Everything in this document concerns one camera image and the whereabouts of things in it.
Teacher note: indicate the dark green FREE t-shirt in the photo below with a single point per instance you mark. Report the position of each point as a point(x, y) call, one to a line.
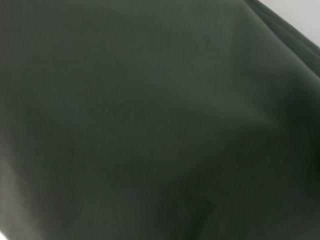
point(150, 125)

